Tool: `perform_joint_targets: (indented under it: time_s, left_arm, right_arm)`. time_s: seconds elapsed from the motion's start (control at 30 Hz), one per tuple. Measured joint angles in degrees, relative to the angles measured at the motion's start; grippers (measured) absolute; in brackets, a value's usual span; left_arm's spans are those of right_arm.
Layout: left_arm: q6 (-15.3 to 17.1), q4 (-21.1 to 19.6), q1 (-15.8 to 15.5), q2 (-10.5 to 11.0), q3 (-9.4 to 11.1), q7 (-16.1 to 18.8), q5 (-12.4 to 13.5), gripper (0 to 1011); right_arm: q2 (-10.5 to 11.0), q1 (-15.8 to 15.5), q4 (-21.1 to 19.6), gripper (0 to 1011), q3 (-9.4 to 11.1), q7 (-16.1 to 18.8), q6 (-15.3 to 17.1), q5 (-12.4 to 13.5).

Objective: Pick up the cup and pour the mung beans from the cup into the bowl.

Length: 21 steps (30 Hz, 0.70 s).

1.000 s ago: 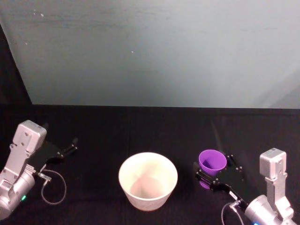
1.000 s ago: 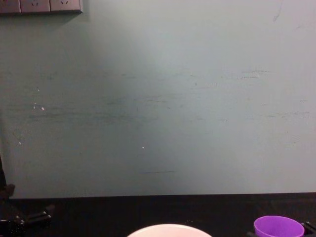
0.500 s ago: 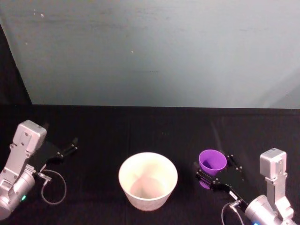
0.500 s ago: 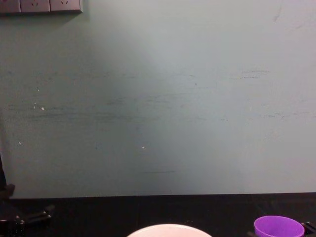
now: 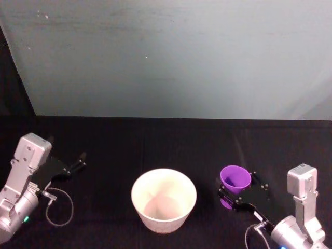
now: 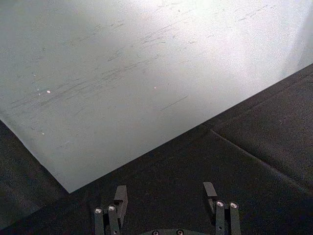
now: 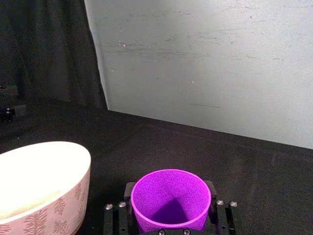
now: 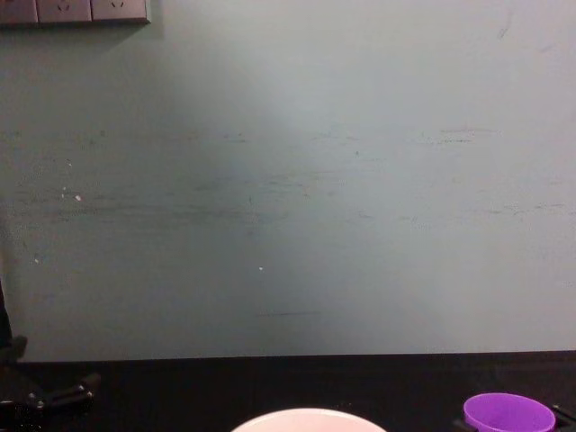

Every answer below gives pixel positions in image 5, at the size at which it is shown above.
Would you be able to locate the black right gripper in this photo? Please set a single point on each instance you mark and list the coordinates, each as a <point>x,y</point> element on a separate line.
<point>255,198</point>

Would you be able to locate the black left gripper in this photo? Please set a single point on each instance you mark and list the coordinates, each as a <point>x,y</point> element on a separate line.
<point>53,169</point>

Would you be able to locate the purple plastic cup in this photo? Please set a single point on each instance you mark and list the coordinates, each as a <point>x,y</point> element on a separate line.
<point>234,179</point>

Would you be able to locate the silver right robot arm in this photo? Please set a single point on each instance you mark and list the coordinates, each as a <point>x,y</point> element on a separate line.
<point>302,181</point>

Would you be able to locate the plain pale wall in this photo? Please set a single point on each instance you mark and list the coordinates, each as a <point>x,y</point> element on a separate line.
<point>166,59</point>

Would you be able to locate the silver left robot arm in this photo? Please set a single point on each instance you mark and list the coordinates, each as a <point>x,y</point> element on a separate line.
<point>24,160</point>

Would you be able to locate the white round paper bowl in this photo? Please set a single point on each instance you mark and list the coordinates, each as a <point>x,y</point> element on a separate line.
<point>163,199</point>

